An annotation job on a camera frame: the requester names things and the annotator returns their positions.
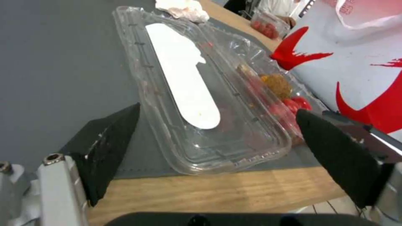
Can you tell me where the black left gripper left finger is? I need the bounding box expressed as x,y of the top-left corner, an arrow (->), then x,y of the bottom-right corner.
0,102 -> 141,226

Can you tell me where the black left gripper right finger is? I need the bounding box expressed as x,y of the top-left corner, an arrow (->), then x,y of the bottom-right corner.
296,110 -> 402,226

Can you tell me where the white takeout bag red print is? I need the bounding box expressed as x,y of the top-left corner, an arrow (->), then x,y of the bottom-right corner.
271,0 -> 402,135

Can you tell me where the grey table mat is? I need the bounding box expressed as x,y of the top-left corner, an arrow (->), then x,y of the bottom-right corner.
59,18 -> 330,182

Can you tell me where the red cherry tomato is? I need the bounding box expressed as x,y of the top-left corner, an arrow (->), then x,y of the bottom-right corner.
282,99 -> 298,113
292,96 -> 312,111

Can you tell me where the brown crumbly food ball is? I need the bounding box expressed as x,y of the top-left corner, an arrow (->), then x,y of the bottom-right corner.
259,73 -> 291,98

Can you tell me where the clear plastic clamshell container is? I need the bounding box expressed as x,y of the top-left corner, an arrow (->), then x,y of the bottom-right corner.
112,6 -> 315,176

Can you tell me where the white label sheet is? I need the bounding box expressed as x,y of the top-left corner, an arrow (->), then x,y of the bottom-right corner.
145,23 -> 220,129

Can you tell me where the small clear tomato punnet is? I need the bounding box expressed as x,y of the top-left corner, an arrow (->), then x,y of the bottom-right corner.
250,12 -> 291,39

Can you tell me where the crumpled white tissue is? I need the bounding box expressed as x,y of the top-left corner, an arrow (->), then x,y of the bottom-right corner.
155,0 -> 210,23

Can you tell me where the person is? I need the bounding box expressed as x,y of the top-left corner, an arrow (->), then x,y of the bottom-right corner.
259,0 -> 315,27

